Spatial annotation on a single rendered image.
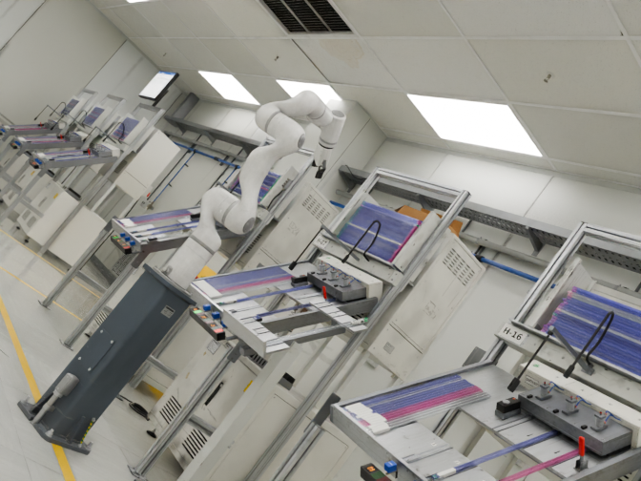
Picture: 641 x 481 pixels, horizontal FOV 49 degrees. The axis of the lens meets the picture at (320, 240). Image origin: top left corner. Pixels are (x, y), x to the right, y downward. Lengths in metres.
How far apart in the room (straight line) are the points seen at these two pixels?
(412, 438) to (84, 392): 1.22
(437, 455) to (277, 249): 2.72
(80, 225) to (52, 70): 4.38
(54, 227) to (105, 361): 4.90
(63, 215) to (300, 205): 3.45
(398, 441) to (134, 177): 5.79
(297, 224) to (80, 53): 7.43
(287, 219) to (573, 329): 2.49
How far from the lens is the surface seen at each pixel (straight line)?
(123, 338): 2.74
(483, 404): 2.52
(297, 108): 2.80
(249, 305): 3.30
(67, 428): 2.85
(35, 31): 11.52
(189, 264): 2.77
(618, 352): 2.55
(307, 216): 4.74
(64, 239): 7.62
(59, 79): 11.58
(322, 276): 3.49
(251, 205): 2.77
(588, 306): 2.69
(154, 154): 7.68
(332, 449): 3.57
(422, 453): 2.22
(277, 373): 2.89
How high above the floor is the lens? 0.79
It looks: 8 degrees up
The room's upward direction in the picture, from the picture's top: 38 degrees clockwise
